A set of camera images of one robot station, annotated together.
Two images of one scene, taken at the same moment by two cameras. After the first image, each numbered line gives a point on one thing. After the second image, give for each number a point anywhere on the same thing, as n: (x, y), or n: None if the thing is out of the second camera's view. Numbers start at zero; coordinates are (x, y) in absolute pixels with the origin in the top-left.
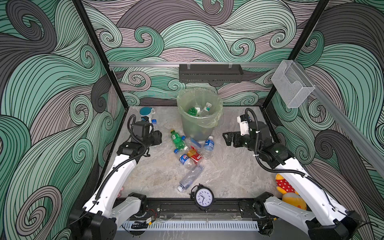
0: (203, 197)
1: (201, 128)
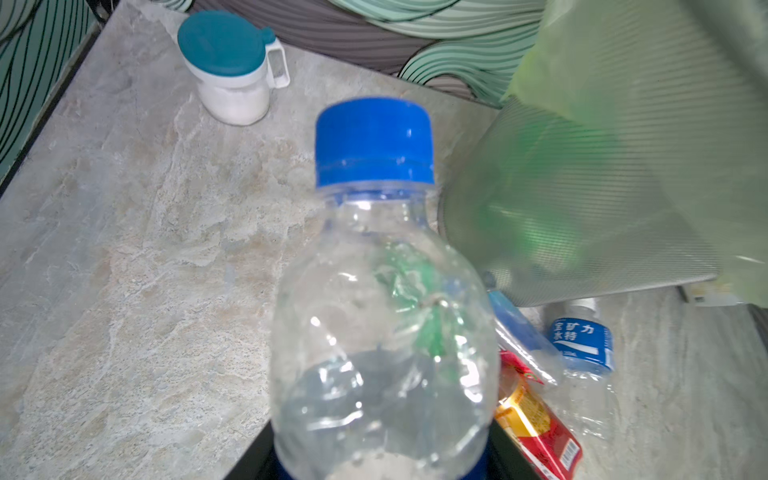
0: None
1: (629, 151)
